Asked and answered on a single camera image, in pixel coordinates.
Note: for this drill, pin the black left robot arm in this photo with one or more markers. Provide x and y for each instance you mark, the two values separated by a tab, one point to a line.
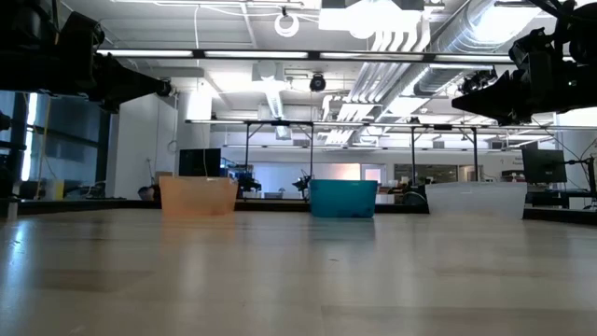
28	56

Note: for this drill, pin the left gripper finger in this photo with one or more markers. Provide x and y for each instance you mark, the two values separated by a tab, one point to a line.
114	107
121	84

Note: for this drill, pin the black aluminium table frame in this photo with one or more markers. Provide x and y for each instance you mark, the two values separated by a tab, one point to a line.
270	204

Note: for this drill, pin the black metal frame stand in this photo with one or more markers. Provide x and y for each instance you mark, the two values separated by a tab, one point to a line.
443	126
280	123

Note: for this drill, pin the black desk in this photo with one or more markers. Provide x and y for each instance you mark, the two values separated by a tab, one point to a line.
559	196

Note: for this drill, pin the grey short post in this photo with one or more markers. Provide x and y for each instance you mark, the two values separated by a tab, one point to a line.
11	210

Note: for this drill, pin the black monitor on arm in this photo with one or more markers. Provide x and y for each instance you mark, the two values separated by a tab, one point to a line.
543	165

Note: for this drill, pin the white ceiling pipes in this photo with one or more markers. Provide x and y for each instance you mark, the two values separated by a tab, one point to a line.
373	84

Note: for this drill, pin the overhead LED light bar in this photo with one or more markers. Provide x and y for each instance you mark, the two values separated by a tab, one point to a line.
270	54

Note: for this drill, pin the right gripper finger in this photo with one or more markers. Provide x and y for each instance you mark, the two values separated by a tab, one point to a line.
490	100
496	120

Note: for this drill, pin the black ceiling camera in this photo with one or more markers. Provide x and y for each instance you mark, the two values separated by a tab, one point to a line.
476	81
317	82
167	88

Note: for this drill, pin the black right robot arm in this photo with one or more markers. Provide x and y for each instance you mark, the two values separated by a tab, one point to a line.
585	42

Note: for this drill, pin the black monitor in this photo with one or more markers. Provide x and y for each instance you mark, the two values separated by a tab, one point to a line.
199	162

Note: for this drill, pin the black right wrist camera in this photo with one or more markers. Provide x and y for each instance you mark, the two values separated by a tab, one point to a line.
527	49

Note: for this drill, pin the white ceiling light panel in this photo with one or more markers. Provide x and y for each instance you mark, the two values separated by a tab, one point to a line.
373	18

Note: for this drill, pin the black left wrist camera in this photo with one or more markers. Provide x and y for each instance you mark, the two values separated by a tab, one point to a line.
87	37

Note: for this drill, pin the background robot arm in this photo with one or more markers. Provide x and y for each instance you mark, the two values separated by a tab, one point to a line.
247	182
303	182

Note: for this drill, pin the person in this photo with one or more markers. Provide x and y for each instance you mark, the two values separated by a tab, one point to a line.
149	192

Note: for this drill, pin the orange translucent plastic bin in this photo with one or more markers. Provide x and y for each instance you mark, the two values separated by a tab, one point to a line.
198	196

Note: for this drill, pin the yellow white container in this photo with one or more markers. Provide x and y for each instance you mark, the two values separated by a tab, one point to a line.
55	189

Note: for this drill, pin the blue plastic bin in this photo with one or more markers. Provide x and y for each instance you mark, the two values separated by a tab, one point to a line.
342	200

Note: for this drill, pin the clear plastic bin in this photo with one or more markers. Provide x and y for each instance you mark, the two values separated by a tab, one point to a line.
476	200

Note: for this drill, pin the silver ventilation duct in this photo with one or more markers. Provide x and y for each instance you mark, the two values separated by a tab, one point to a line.
466	32

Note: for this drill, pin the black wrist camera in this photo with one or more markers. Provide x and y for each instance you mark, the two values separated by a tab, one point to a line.
87	37
527	49

